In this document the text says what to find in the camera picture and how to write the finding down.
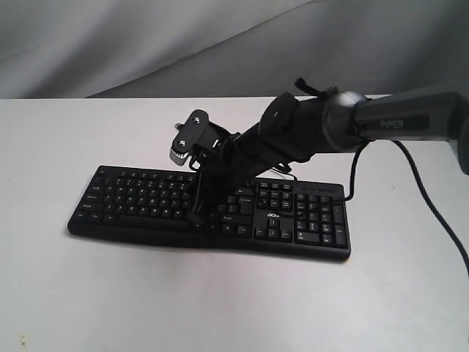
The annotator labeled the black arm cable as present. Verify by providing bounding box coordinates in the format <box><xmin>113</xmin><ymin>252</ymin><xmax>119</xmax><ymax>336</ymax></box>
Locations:
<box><xmin>331</xmin><ymin>141</ymin><xmax>367</xmax><ymax>202</ymax></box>

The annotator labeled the black computer keyboard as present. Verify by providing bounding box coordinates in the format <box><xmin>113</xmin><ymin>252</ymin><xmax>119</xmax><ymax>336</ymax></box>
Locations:
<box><xmin>67</xmin><ymin>166</ymin><xmax>351</xmax><ymax>261</ymax></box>

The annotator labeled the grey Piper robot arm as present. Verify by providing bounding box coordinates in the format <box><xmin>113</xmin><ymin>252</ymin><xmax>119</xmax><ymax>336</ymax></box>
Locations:
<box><xmin>189</xmin><ymin>81</ymin><xmax>468</xmax><ymax>224</ymax></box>

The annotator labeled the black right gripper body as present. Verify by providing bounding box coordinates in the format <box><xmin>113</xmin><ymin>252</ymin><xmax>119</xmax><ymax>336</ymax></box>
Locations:
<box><xmin>197</xmin><ymin>124</ymin><xmax>293</xmax><ymax>191</ymax></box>

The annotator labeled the grey backdrop cloth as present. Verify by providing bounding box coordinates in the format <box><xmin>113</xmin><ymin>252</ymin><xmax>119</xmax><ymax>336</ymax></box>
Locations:
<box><xmin>1</xmin><ymin>1</ymin><xmax>468</xmax><ymax>98</ymax></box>

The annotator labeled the black thick table cable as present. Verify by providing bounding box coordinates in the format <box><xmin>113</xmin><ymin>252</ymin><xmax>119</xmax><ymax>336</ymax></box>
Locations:
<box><xmin>395</xmin><ymin>141</ymin><xmax>469</xmax><ymax>279</ymax></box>

